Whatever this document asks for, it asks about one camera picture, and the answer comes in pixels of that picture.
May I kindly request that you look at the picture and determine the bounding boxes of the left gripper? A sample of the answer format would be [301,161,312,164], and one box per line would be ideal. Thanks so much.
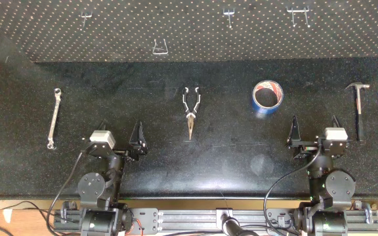
[83,120,149,162]

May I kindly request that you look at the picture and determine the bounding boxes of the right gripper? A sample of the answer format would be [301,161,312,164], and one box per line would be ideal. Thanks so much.
[286,114,352,159]

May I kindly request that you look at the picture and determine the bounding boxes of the roll of blue tape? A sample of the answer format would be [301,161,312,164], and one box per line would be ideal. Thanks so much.
[251,79,285,115]

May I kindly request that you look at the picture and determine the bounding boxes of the wrench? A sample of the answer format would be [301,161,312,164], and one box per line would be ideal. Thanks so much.
[46,87,62,151]

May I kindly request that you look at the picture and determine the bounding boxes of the black and white pliers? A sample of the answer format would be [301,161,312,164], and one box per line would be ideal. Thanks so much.
[181,86,202,141]

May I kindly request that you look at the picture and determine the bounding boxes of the black pegboard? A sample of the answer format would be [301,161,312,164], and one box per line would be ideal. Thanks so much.
[0,0,378,63]

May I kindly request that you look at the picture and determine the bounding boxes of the hammer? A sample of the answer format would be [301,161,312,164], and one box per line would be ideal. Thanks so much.
[345,81,371,142]

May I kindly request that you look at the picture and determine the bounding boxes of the metal hook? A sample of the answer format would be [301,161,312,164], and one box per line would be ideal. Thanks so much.
[222,8,236,29]
[285,6,311,29]
[80,10,94,30]
[152,38,169,56]

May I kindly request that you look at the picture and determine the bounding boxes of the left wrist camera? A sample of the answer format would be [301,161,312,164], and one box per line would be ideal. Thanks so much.
[89,129,117,149]

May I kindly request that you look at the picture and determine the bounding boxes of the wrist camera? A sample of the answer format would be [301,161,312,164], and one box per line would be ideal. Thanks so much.
[323,127,349,150]
[89,129,117,149]

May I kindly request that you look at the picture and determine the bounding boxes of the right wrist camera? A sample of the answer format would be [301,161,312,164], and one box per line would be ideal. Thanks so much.
[323,127,349,150]

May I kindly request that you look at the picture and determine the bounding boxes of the black cable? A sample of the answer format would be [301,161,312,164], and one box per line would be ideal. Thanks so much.
[45,151,85,236]
[262,144,323,236]

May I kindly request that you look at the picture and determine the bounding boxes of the mounting rail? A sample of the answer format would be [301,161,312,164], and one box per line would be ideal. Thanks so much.
[52,199,378,236]

